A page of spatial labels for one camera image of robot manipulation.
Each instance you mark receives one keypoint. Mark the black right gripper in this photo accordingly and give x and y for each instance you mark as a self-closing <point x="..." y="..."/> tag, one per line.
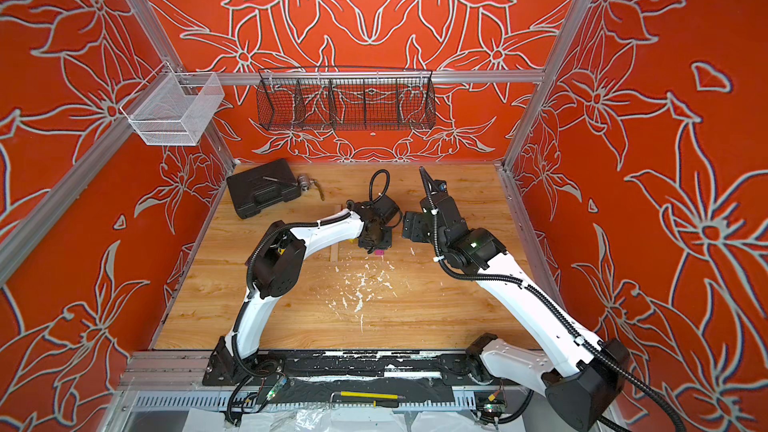
<point x="421" y="217"/>

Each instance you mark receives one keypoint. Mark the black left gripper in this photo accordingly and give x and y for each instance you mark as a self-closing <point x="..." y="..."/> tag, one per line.
<point x="386" y="245"/>

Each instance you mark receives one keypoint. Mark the natural wooden block angled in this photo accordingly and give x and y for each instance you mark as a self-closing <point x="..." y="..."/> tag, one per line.
<point x="334" y="253"/>

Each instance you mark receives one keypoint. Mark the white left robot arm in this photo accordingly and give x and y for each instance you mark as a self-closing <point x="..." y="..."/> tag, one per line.
<point x="273" y="270"/>

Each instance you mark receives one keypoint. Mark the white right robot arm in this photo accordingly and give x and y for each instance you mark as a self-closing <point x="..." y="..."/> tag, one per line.
<point x="579" y="374"/>

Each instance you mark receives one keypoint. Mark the metal ball valve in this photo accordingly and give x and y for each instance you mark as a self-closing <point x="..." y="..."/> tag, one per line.
<point x="306" y="183"/>

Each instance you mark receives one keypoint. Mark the black plastic tool case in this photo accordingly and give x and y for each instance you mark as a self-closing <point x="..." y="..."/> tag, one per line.
<point x="258" y="188"/>

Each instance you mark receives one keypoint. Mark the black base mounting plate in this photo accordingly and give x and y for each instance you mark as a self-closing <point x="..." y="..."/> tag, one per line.
<point x="446" y="367"/>

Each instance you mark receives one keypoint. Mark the black wire basket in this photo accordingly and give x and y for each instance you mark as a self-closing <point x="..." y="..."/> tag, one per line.
<point x="351" y="99"/>

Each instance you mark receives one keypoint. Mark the white wire basket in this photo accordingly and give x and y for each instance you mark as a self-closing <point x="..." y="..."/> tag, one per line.
<point x="170" y="108"/>

